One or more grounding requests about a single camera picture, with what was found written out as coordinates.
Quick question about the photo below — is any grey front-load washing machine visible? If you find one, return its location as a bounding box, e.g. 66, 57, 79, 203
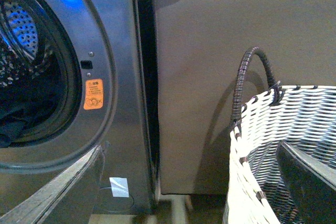
1, 0, 155, 215

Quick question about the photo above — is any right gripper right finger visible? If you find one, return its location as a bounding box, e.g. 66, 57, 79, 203
277, 141, 335, 223

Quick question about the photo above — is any orange warning sticker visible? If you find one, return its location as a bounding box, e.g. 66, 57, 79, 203
83, 79, 104, 110

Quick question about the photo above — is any dark blue garment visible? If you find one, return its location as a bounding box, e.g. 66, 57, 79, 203
1, 102, 54, 148

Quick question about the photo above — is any dark wrapped basket handle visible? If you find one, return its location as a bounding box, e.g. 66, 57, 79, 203
230, 47, 281, 125

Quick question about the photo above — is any white tape piece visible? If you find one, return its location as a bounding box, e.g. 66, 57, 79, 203
109, 177, 130, 198

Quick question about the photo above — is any white woven laundry basket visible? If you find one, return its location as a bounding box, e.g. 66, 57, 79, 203
223, 86, 335, 223

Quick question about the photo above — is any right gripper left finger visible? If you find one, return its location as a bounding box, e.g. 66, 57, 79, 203
1, 145, 105, 223

